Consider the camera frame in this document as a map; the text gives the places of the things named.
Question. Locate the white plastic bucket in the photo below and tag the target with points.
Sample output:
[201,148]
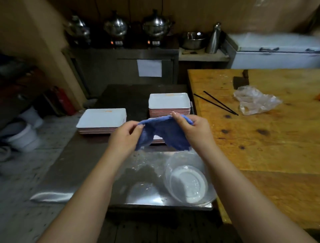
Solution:
[23,140]
[32,117]

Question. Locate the person's right hand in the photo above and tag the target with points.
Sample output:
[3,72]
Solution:
[197,132]

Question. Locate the black induction cooker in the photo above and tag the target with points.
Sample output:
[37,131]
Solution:
[153,43]
[117,42]
[80,42]

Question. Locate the white chest freezer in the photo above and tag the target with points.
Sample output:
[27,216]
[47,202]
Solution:
[275,60]

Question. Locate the beige side counter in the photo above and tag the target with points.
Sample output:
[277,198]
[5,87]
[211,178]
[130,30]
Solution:
[200,56]

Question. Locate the red fire extinguisher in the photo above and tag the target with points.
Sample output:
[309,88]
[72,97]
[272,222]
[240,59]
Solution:
[66,102]

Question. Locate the crumpled clear plastic bag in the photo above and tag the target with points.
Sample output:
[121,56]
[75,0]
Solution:
[252,100]

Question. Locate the stainless steel cabinet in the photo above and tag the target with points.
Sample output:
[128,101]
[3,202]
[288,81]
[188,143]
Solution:
[100,72]

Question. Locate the steel jug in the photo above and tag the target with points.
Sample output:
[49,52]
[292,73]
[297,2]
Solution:
[213,40]

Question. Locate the steel basin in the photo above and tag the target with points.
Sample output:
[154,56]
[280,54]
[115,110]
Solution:
[192,42]

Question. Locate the grey brick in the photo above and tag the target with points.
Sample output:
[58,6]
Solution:
[90,103]

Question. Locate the blue cloth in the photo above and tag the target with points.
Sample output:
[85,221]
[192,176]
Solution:
[167,132]

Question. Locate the person's right forearm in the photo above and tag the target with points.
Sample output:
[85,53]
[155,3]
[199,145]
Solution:
[250,200]

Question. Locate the clear glass bowl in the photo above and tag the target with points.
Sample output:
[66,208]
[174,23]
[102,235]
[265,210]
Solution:
[187,185]

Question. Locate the dark storage rack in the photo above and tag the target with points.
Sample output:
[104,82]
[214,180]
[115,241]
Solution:
[17,82]

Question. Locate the steel work table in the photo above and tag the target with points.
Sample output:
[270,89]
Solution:
[87,155]

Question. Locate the stack of white plates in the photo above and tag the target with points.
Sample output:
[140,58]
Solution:
[170,100]
[100,117]
[157,139]

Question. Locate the wooden table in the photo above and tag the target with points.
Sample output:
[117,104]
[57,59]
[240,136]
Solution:
[275,150]

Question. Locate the white paper sheet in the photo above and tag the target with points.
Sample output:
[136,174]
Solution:
[149,68]

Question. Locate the person's left forearm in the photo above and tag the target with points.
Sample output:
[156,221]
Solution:
[82,205]

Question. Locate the person's left hand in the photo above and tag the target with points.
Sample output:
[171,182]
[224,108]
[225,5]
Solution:
[122,140]

